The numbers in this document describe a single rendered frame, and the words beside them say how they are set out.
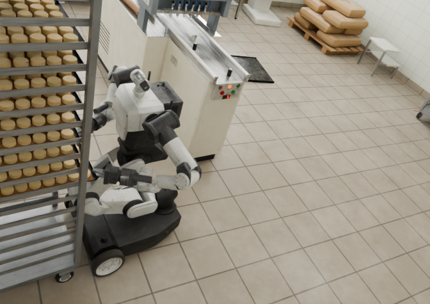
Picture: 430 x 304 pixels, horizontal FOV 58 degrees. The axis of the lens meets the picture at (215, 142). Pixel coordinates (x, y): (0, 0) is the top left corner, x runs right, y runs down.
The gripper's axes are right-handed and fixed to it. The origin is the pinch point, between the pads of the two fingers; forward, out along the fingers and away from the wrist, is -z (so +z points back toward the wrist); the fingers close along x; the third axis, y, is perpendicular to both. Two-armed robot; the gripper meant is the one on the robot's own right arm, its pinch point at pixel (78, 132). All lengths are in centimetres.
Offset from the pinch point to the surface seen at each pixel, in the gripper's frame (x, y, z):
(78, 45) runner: 73, 25, -31
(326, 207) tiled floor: -78, 146, 145
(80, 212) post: -17.2, 29.4, -29.2
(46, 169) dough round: 10.3, 16.7, -38.3
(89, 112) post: 44, 30, -28
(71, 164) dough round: 10.4, 21.9, -28.6
